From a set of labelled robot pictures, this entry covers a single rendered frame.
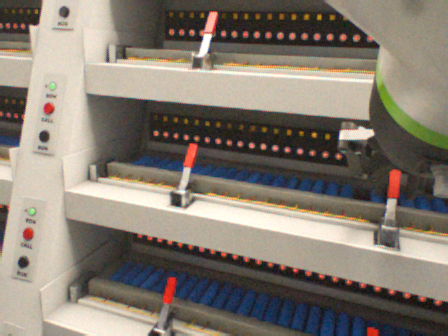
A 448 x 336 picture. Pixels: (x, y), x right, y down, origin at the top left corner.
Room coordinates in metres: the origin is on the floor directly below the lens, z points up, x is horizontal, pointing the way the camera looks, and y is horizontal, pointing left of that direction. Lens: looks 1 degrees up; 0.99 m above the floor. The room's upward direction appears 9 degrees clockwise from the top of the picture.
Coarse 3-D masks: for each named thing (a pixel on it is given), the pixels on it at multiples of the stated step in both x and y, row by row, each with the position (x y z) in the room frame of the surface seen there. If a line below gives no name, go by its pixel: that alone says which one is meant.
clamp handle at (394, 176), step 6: (390, 174) 0.48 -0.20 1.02; (396, 174) 0.48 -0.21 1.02; (390, 180) 0.47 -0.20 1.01; (396, 180) 0.47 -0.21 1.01; (390, 186) 0.47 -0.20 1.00; (396, 186) 0.47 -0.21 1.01; (390, 192) 0.47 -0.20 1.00; (396, 192) 0.47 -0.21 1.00; (390, 198) 0.47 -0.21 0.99; (396, 198) 0.47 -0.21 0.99; (390, 204) 0.47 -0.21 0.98; (390, 210) 0.47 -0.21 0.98; (390, 216) 0.46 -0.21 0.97; (390, 222) 0.46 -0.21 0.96
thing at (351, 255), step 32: (64, 160) 0.57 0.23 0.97; (96, 160) 0.64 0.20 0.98; (128, 160) 0.74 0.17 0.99; (256, 160) 0.67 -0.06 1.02; (288, 160) 0.65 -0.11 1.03; (64, 192) 0.59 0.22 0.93; (96, 192) 0.58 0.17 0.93; (128, 192) 0.59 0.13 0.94; (128, 224) 0.56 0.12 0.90; (160, 224) 0.54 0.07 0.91; (192, 224) 0.52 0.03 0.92; (224, 224) 0.51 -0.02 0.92; (256, 224) 0.50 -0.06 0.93; (288, 224) 0.50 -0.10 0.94; (320, 224) 0.51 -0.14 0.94; (256, 256) 0.50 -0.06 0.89; (288, 256) 0.49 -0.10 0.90; (320, 256) 0.47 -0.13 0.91; (352, 256) 0.46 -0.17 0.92; (384, 256) 0.45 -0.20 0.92; (416, 256) 0.44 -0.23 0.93; (416, 288) 0.45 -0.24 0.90
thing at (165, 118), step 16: (160, 128) 0.73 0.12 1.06; (176, 128) 0.71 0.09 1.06; (192, 128) 0.70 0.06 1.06; (208, 128) 0.69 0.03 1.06; (224, 128) 0.68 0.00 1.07; (240, 128) 0.67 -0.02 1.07; (256, 128) 0.66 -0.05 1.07; (272, 128) 0.65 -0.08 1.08; (288, 128) 0.64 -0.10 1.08; (208, 144) 0.70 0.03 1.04; (224, 144) 0.69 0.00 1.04; (256, 144) 0.67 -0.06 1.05; (272, 144) 0.66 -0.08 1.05; (288, 144) 0.65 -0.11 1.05; (304, 144) 0.64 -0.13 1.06; (320, 144) 0.63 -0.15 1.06; (336, 144) 0.62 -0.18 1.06; (320, 160) 0.64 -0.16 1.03; (336, 160) 0.63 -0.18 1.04
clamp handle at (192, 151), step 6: (192, 144) 0.56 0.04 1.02; (192, 150) 0.56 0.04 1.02; (186, 156) 0.56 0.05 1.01; (192, 156) 0.55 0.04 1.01; (186, 162) 0.55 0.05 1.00; (192, 162) 0.55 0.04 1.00; (186, 168) 0.55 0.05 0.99; (192, 168) 0.56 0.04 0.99; (186, 174) 0.55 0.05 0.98; (186, 180) 0.55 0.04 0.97; (180, 186) 0.55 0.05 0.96; (186, 186) 0.55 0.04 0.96
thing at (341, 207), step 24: (120, 168) 0.63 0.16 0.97; (144, 168) 0.62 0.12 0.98; (216, 192) 0.58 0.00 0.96; (240, 192) 0.57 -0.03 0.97; (264, 192) 0.56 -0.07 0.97; (288, 192) 0.55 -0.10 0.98; (312, 192) 0.55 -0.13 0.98; (336, 216) 0.51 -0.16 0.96; (360, 216) 0.51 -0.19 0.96; (408, 216) 0.50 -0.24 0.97; (432, 216) 0.49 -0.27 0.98
